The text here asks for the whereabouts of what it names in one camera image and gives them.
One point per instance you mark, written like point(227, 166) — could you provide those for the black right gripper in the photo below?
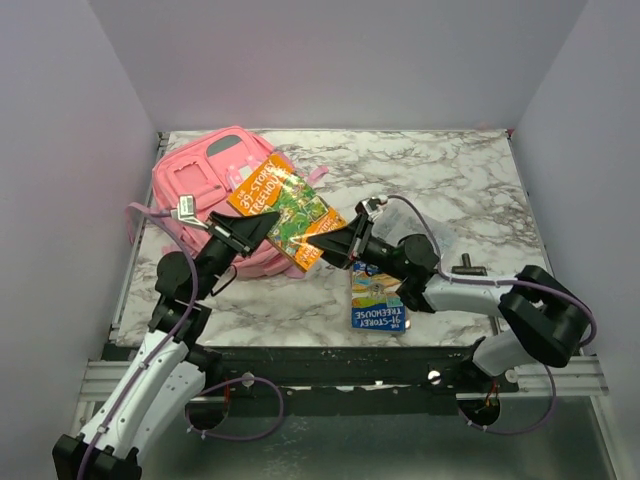
point(335, 246)

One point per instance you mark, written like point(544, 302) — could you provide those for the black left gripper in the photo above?
point(247, 231)

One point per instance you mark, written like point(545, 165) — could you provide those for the orange treehouse book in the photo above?
point(274, 186)

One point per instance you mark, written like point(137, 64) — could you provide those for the pink student backpack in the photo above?
point(210, 168)

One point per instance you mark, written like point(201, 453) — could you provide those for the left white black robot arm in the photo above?
point(169, 369)

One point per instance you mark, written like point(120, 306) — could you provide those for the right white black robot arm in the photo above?
point(547, 323)

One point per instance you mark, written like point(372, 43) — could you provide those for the clear plastic bag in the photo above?
point(398, 220)

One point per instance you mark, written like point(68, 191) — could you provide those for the blue treehouse book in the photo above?
point(375, 304)

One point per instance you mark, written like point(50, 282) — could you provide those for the black metal clamp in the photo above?
point(467, 268)

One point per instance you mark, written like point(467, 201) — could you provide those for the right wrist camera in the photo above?
point(372, 207)

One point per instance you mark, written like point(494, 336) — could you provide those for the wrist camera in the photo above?
point(372, 207)
point(185, 211)

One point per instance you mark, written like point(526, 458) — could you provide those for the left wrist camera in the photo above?
point(185, 211)

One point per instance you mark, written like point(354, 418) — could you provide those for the aluminium rail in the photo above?
point(582, 377)

